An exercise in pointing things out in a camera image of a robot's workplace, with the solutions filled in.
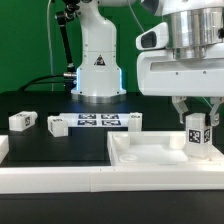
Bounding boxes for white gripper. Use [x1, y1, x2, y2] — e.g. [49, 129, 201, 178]
[136, 22, 224, 127]

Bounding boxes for white U-shaped fence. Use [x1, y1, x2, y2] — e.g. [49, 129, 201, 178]
[0, 133, 224, 195]

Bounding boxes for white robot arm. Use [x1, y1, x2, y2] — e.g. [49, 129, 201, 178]
[63, 0, 224, 126]

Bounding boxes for white sheet with markers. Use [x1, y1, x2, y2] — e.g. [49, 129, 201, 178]
[59, 113, 129, 127]

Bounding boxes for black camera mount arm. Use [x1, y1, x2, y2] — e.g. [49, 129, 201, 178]
[54, 0, 81, 81]

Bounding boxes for black cables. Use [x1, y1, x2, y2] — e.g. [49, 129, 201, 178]
[18, 73, 76, 93]

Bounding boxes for white square table top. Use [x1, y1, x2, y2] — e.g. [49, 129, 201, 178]
[107, 131, 224, 167]

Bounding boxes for white thin cable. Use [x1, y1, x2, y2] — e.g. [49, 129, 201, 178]
[46, 0, 56, 92]

